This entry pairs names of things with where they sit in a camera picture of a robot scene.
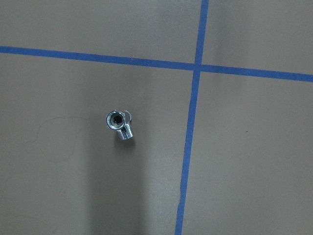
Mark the chrome metal angle valve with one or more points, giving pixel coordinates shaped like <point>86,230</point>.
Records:
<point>121,123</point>

